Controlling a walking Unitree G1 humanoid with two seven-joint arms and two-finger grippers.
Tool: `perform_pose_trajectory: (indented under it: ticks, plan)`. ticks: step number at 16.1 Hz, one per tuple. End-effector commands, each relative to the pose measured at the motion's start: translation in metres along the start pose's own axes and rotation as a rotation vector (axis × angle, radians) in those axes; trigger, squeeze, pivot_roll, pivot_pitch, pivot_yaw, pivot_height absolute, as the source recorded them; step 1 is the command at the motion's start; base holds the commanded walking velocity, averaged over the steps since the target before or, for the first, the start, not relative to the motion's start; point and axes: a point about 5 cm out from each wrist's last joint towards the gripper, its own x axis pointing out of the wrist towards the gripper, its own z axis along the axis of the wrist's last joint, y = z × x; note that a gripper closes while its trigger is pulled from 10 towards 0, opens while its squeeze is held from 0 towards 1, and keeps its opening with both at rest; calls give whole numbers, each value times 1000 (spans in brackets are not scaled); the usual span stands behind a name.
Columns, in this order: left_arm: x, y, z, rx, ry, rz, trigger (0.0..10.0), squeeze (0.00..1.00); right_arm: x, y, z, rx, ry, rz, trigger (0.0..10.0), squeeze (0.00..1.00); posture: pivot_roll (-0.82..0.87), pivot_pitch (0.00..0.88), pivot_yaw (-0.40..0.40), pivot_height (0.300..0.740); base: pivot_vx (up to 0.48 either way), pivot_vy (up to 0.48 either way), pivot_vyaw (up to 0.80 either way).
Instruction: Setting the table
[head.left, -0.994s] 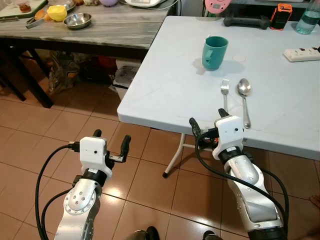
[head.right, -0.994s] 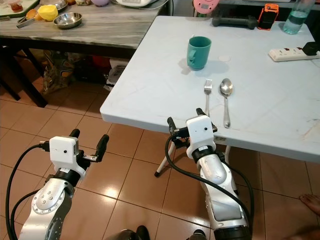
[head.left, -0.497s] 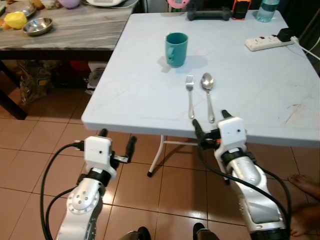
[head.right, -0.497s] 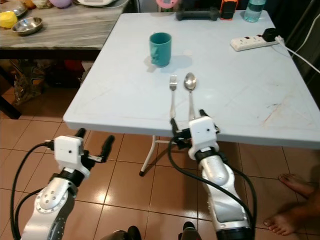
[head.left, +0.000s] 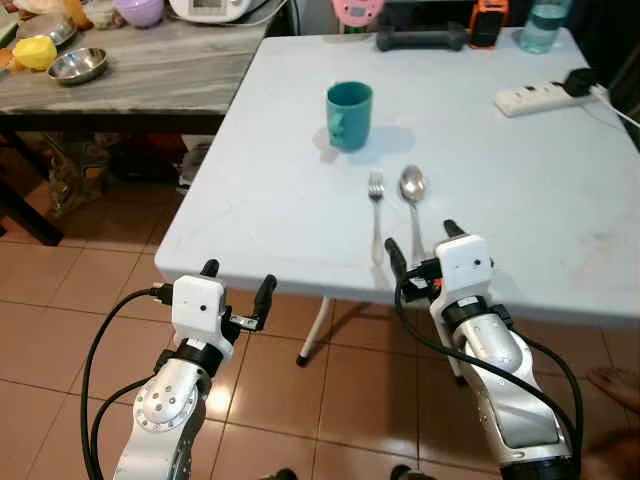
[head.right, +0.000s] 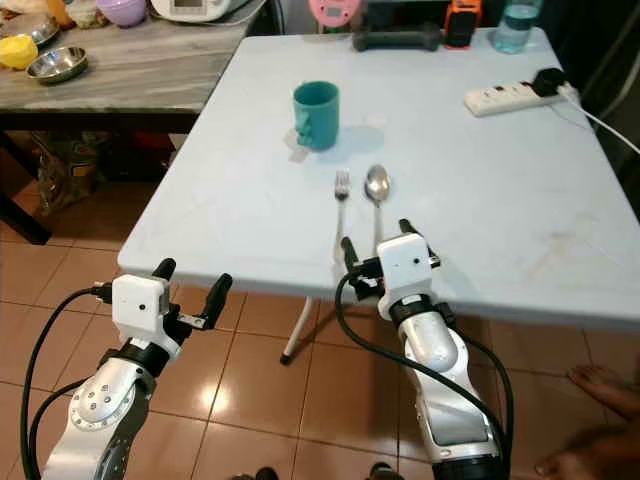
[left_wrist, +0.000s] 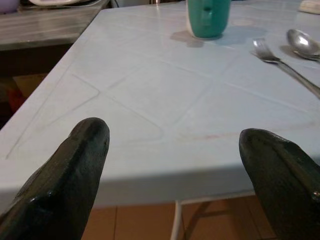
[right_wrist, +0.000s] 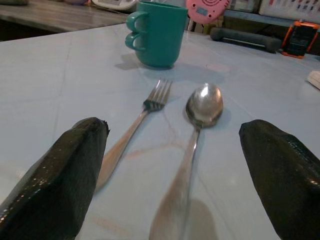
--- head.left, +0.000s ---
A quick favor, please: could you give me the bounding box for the silver metal spoon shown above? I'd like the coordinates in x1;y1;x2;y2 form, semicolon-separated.
399;165;428;263

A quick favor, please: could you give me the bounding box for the silver metal fork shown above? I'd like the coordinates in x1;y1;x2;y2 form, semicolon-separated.
367;171;388;265

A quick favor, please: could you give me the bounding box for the white folding table leg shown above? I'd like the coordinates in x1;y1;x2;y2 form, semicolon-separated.
295;295;337;368

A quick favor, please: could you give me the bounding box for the clear plastic water bottle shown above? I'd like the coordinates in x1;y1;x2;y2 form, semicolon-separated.
516;0;574;55

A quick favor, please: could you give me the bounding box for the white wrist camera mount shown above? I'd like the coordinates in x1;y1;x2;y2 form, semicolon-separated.
436;234;497;303
171;274;227;342

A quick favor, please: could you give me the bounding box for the steel bowl with food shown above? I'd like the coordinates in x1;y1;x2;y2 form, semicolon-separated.
30;14;81;48

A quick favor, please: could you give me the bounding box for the orange and black device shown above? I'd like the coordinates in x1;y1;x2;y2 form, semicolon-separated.
468;0;508;50

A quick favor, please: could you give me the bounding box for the white kitchen appliance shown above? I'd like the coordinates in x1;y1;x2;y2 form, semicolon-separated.
167;0;264;25

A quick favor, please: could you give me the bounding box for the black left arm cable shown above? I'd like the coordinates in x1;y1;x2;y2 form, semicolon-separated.
81;284;175;480

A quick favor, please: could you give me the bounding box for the marble top side table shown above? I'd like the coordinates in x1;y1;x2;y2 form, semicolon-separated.
0;14;293;247

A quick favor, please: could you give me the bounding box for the teal ceramic mug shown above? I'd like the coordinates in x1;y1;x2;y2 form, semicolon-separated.
326;81;375;154

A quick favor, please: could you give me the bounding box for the small steel bowl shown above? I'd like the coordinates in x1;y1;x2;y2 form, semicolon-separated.
46;47;110;87

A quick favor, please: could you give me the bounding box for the white power cable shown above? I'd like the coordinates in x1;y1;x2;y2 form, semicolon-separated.
590;84;640;129

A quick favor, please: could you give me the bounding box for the person's bare foot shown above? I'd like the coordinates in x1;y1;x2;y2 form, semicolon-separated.
586;365;640;417

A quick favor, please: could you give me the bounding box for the purple plastic bowl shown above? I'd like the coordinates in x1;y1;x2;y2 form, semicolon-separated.
112;0;167;29

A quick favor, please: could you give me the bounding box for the pink round clock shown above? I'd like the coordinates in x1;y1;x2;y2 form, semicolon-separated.
331;0;388;33

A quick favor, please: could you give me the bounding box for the patterned bag under table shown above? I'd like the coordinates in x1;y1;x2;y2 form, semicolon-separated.
44;136;111;219

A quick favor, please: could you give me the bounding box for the black dumbbell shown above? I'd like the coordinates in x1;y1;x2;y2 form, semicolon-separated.
375;24;470;53

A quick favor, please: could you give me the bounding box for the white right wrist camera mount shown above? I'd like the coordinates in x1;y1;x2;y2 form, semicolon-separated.
436;234;497;303

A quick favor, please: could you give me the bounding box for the black power plug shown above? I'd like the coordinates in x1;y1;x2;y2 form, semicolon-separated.
563;68;600;99

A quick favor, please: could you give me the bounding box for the white power strip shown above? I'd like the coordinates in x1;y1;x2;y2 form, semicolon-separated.
495;84;593;119

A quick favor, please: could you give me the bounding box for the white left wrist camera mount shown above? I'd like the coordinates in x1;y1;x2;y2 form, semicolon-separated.
171;274;227;342

